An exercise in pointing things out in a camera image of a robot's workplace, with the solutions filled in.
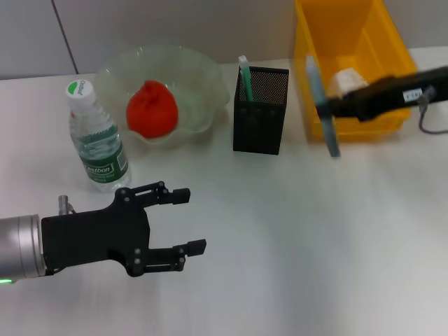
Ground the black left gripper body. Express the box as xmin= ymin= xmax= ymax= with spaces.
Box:
xmin=40 ymin=188 xmax=153 ymax=279

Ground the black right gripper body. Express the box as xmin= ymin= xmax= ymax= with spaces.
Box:
xmin=351 ymin=64 xmax=448 ymax=123

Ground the white paper ball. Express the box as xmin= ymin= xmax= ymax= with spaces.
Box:
xmin=328 ymin=67 xmax=370 ymax=98

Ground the grey marker pen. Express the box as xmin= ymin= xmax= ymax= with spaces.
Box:
xmin=304 ymin=55 xmax=342 ymax=159

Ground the red soft ball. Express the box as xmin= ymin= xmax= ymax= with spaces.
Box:
xmin=126 ymin=79 xmax=180 ymax=141

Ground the clear green-label water bottle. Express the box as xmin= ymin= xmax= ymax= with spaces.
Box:
xmin=63 ymin=79 xmax=132 ymax=192

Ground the black mesh pen holder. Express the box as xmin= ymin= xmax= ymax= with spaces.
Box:
xmin=232 ymin=64 xmax=291 ymax=156

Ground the green glass fruit bowl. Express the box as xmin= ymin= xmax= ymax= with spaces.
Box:
xmin=91 ymin=43 xmax=232 ymax=152

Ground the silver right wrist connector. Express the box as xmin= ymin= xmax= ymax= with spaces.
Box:
xmin=417 ymin=86 xmax=438 ymax=113

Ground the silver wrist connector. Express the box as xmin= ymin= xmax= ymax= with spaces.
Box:
xmin=57 ymin=194 xmax=76 ymax=216
xmin=417 ymin=86 xmax=438 ymax=113

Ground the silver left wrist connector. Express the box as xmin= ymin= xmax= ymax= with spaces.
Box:
xmin=57 ymin=194 xmax=76 ymax=216

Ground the yellow plastic bin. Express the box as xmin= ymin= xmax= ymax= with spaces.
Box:
xmin=293 ymin=0 xmax=419 ymax=143

